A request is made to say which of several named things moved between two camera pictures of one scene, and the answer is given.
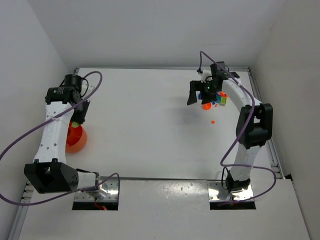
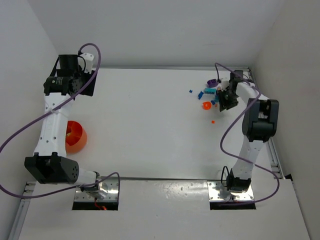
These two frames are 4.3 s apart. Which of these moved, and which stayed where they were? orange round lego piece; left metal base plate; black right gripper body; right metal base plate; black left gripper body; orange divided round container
Moved: black left gripper body; black right gripper body
Stayed: orange divided round container; left metal base plate; orange round lego piece; right metal base plate
